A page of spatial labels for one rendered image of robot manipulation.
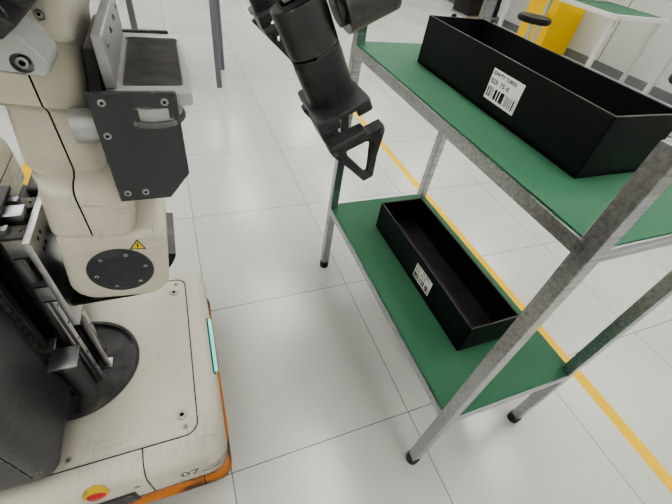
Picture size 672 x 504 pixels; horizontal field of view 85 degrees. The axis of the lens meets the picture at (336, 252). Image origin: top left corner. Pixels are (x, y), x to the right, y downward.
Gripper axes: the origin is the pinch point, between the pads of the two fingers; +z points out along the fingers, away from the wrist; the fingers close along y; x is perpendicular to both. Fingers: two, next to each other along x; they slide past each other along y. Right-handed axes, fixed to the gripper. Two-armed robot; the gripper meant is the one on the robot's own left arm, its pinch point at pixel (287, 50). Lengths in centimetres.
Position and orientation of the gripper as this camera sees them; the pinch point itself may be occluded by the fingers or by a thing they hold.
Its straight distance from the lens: 90.5
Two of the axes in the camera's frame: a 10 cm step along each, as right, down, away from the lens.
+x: -8.7, 5.0, 0.0
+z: 3.4, 5.8, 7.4
